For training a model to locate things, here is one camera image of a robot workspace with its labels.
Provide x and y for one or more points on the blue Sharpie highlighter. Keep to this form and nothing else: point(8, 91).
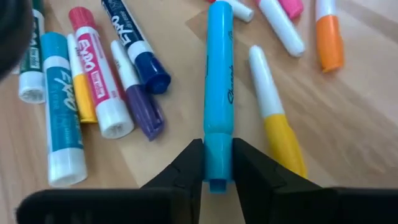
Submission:
point(217, 77)

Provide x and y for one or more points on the dark blue Expo marker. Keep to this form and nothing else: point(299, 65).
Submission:
point(146, 62)

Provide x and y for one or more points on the green Expo marker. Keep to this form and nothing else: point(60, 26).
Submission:
point(35, 59)

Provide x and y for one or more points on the white marker yellow cap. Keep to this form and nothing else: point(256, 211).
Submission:
point(84, 99)
point(280, 137)

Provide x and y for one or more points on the white marker orange cap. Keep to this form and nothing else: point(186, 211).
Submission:
point(329, 43)

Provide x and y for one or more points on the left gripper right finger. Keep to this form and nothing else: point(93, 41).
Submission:
point(273, 199)

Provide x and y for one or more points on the white marker pink cap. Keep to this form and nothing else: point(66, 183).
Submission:
point(286, 34)
point(293, 7)

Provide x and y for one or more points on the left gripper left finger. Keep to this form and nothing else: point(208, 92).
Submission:
point(174, 199)

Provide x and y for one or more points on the teal Expo marker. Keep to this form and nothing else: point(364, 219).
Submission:
point(62, 109)

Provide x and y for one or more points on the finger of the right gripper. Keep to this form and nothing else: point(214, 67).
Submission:
point(12, 25)

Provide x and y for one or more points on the red fine-tip marker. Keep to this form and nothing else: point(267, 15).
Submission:
point(242, 11)

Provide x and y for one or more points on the pink Expo marker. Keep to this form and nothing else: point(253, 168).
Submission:
point(96, 71)

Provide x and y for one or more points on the white marker purple cap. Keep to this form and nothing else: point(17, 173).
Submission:
point(143, 109)

